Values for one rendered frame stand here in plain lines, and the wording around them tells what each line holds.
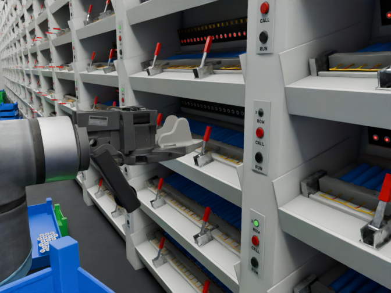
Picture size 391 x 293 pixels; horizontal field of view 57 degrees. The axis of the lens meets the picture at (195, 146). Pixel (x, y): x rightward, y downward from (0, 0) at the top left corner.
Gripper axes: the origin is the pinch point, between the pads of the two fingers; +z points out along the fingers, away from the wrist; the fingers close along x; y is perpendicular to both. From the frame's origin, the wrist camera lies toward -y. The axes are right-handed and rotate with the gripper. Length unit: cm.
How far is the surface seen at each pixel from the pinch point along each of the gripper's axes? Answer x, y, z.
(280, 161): -10.9, -1.4, 9.3
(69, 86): 199, 0, 18
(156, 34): 59, 23, 19
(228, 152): 12.5, -5.5, 16.0
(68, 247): -21.3, -2.2, -25.3
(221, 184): 5.5, -10.1, 9.5
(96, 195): 112, -47, 11
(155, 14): 39.0, 26.7, 10.2
